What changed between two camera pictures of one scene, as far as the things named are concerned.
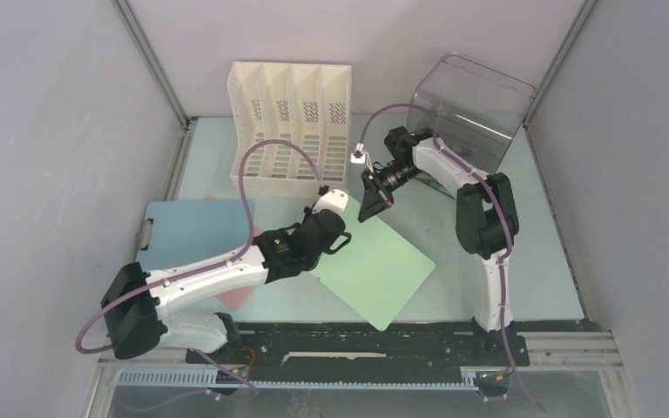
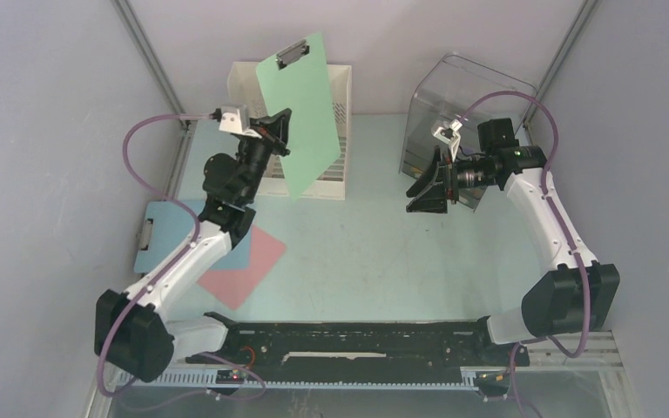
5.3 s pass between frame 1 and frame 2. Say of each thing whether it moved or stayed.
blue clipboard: stayed
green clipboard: moved
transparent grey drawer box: stayed
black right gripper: moved
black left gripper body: moved
